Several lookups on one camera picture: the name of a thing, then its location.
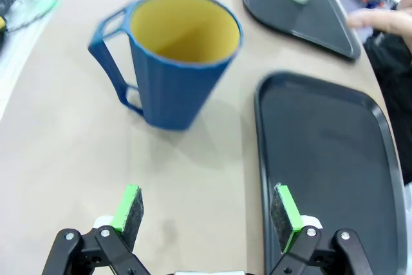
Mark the person in black sweater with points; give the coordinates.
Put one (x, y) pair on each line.
(396, 94)

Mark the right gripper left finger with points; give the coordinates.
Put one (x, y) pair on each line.
(128, 223)

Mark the black plastic tray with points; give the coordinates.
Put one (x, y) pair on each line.
(309, 20)
(325, 159)

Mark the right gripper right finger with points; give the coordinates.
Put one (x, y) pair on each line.
(284, 220)

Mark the small yellow object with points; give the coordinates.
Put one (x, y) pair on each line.
(2, 24)

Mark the blue mug yellow inside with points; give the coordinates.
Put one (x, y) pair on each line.
(180, 88)

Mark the person's right hand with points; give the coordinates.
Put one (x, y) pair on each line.
(386, 20)

